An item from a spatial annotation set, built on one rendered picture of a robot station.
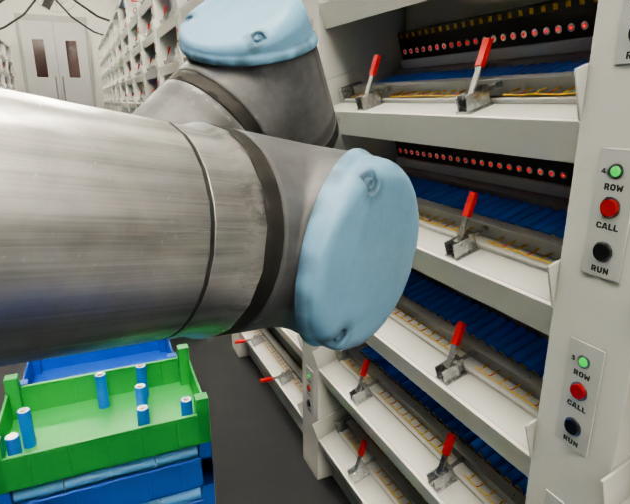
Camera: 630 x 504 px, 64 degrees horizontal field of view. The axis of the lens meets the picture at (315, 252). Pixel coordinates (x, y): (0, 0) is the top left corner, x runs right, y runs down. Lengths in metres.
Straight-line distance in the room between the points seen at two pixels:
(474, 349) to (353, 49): 0.63
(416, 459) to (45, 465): 0.58
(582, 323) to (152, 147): 0.49
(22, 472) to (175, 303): 0.70
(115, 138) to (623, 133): 0.46
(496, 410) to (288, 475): 0.77
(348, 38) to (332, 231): 0.92
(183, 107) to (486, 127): 0.42
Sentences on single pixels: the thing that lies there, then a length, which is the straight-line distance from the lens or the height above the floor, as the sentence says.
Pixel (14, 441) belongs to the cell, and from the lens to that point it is 0.86.
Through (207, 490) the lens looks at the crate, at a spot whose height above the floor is 0.31.
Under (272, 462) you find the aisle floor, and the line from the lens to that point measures 1.46.
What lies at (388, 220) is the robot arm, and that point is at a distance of 0.22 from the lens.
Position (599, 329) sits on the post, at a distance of 0.58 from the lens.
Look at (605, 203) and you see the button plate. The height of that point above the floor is 0.83.
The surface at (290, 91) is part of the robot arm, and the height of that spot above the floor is 0.93.
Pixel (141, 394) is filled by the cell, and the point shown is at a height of 0.46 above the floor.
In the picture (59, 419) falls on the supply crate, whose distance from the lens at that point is 1.00.
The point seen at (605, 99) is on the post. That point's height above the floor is 0.92.
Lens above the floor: 0.92
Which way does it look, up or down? 17 degrees down
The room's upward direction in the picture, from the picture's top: straight up
